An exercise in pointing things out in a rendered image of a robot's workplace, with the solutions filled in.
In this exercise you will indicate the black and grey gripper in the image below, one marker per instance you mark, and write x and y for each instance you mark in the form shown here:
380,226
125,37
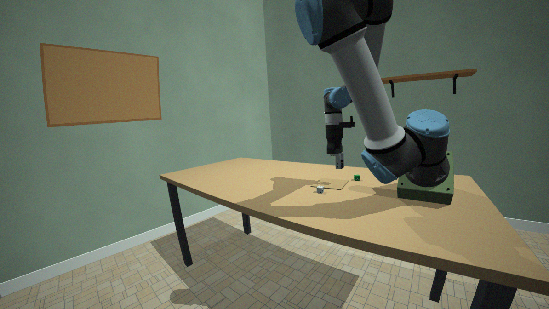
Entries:
334,135

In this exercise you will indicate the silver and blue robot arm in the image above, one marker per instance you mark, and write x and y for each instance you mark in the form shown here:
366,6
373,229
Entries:
417,150

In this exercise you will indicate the tan square mat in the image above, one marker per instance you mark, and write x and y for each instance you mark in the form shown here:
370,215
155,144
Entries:
330,183

